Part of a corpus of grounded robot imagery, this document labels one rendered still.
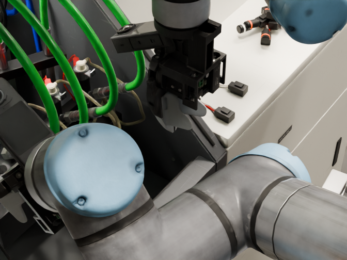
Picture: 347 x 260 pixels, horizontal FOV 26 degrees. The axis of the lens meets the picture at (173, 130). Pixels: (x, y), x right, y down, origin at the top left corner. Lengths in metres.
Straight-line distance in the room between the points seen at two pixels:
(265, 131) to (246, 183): 0.92
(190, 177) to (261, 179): 0.73
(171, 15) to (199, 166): 0.54
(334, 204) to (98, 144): 0.20
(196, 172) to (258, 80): 0.27
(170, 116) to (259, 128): 0.50
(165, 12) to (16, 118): 0.25
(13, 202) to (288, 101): 0.89
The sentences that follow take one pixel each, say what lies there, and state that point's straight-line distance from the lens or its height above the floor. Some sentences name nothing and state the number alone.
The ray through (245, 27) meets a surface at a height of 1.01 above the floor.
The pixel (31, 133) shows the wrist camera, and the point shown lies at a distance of 0.78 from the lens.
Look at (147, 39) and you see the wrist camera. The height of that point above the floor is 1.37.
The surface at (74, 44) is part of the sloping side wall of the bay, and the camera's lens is 1.50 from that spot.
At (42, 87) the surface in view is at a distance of 1.05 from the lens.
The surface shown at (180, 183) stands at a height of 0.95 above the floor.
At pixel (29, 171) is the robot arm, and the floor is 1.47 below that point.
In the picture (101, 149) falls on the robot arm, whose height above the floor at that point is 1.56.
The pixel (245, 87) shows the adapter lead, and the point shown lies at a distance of 1.52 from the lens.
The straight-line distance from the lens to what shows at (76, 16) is 1.19.
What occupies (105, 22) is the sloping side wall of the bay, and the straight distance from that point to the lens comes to 1.40.
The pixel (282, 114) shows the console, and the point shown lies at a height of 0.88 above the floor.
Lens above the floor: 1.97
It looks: 44 degrees down
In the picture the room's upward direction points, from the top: straight up
